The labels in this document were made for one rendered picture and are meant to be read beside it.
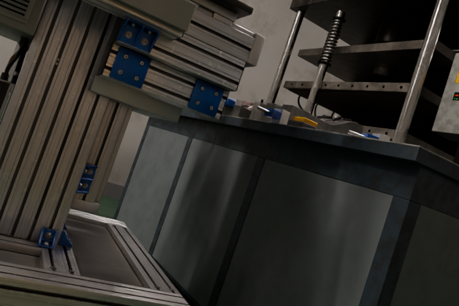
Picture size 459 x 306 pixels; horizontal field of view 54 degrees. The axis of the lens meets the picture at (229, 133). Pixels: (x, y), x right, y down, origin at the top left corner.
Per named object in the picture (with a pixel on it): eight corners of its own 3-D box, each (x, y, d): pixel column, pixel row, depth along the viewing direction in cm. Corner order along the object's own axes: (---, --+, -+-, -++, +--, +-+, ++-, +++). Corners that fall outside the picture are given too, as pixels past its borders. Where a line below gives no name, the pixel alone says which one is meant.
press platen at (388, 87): (414, 92, 222) (417, 82, 222) (283, 87, 317) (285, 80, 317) (492, 138, 259) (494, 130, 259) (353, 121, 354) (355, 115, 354)
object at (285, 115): (259, 115, 152) (264, 100, 152) (250, 113, 156) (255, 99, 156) (285, 127, 159) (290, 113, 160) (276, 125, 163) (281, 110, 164)
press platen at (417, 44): (433, 47, 225) (436, 38, 225) (297, 56, 320) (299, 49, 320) (503, 96, 260) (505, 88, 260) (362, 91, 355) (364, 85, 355)
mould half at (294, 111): (285, 128, 164) (296, 93, 164) (247, 121, 186) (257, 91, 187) (373, 165, 189) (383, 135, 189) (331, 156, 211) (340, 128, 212)
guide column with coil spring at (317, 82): (275, 207, 275) (341, 9, 282) (270, 204, 279) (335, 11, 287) (282, 209, 277) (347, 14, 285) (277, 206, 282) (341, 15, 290)
